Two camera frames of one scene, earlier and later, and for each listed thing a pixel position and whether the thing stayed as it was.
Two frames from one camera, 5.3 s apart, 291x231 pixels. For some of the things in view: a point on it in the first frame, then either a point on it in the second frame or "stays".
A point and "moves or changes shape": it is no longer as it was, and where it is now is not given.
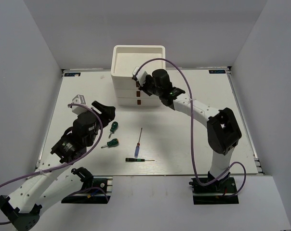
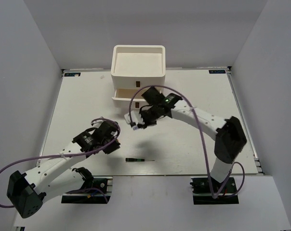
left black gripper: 108,113 to 115,145
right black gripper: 148,78 to 147,124
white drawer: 133,93 moves or changes shape
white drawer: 125,83 stays
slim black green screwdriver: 132,160 stays
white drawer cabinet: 124,58 stays
